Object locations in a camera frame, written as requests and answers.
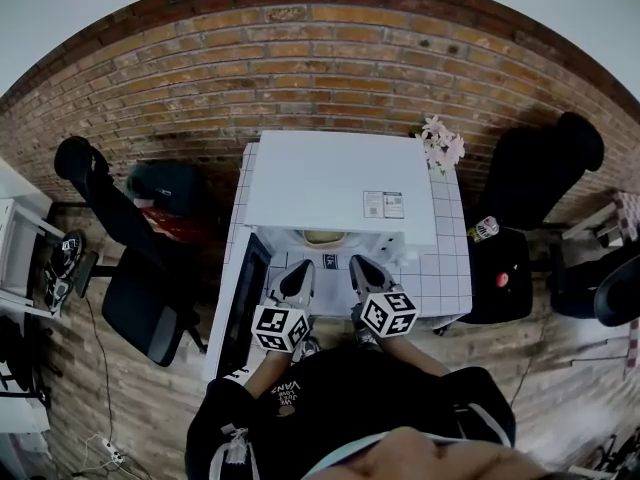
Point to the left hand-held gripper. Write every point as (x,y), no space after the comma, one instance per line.
(277,328)

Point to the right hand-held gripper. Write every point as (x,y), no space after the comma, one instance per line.
(390,315)

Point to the beige plate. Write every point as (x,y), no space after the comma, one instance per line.
(322,237)

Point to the white microwave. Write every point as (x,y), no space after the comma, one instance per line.
(340,183)

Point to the person's left forearm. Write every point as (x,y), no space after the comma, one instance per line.
(267,374)

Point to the person's right forearm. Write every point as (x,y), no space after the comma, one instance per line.
(415,354)

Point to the person's right shoe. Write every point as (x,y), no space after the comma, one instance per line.
(365,337)

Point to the person's shoe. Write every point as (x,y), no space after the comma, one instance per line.
(307,348)
(365,337)

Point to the person's left shoe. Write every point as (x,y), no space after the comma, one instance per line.
(307,348)

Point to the white grid tablecloth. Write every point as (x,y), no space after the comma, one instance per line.
(450,268)

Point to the person's black clothing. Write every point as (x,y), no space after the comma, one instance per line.
(370,398)

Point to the drinks can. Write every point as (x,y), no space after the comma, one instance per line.
(484,228)

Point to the small red ball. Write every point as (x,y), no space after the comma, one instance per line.
(502,279)

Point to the red bag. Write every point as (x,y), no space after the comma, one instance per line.
(170,223)

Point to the black mesh office chair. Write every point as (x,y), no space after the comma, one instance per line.
(145,313)

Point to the pink flowers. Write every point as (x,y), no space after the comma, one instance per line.
(442,143)

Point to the dark green bag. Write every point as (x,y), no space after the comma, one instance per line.
(160,183)

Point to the person's face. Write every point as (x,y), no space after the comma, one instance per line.
(400,455)

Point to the black device with white tag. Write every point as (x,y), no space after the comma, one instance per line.
(70,253)

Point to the white power strip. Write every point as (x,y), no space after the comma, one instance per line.
(113,451)

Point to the black shell chair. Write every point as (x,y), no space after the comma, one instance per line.
(620,293)

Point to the stool with checkered cushion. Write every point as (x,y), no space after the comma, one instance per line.
(627,213)

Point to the white shelf unit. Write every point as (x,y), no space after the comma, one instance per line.
(15,248)

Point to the black floor stand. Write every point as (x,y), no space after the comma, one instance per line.
(20,358)

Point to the black equipment pile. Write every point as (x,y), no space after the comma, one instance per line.
(619,460)

